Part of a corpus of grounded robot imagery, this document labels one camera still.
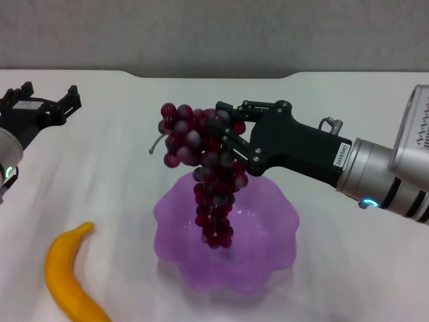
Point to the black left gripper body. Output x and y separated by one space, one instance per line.
23 117

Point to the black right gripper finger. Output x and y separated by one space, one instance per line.
254 109
236 146

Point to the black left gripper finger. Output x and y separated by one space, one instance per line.
20 91
72 102

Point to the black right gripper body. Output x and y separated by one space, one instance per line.
295 147

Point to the dark red grape bunch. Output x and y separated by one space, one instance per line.
204 167

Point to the yellow banana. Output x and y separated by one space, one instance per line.
65 275

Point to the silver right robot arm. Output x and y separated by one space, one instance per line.
372 177

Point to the purple wavy plastic bowl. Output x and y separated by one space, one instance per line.
261 234

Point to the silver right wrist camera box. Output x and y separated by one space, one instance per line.
414 134

